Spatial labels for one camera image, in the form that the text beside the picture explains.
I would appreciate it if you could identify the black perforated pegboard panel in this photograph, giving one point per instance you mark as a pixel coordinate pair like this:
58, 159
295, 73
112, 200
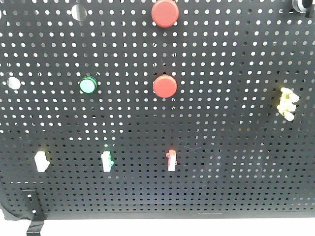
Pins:
237, 156

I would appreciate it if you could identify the lower red push button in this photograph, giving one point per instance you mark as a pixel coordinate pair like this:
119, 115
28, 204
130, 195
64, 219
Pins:
165, 86

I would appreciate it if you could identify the upper red push button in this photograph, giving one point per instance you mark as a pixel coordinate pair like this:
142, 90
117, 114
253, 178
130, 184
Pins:
165, 13

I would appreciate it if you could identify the white green rocker switch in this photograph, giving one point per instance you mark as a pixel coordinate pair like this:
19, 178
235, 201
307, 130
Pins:
107, 162

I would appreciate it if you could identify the white yellow rocker switch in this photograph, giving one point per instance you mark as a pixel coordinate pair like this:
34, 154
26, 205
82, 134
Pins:
41, 161

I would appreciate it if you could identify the white red rocker switch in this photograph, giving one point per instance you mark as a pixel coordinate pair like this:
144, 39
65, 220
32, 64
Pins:
172, 160

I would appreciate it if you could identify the green push button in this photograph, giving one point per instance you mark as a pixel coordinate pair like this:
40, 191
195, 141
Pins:
88, 84

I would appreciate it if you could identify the left black clamp bracket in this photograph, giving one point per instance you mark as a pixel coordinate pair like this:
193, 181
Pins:
35, 211

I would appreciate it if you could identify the red push button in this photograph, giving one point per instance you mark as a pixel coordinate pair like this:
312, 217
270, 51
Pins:
165, 13
165, 86

